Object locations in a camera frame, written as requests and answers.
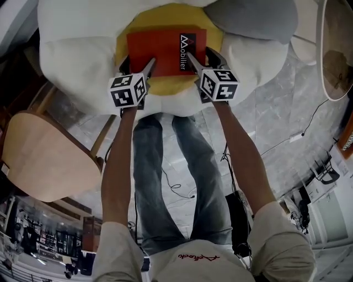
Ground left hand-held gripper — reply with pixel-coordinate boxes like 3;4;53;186
107;56;157;110

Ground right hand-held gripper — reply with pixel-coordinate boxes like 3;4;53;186
187;47;240;104

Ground red book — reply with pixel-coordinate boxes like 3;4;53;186
126;25;208;78

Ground white round chair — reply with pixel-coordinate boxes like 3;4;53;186
36;0;301;116

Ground person's right forearm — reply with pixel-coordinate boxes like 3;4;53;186
213;100;277;219

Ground person's left forearm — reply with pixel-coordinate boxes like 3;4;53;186
100;105;139;230

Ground oval wooden table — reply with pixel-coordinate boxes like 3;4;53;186
1;84;119;204

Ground person's blue jeans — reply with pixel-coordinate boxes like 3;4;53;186
132;113;233;256

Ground orange striped bench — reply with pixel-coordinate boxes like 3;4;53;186
337;120;353;160

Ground black box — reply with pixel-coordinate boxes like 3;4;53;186
224;191;254;249

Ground black chair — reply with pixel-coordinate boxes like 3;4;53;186
309;153;341;186

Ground brown cabinet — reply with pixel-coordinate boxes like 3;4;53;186
82;215;103;252

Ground person's beige t-shirt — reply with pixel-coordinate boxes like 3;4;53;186
93;200;317;282

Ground right hand-held gripper cable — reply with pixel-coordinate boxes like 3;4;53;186
220;142;238;194

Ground hand-held gripper cable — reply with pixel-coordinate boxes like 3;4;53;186
133;167;197;243
220;142;238;194

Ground black floor cable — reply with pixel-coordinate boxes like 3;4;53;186
301;98;329;138

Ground left hand-held gripper cable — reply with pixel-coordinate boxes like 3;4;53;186
133;167;197;243

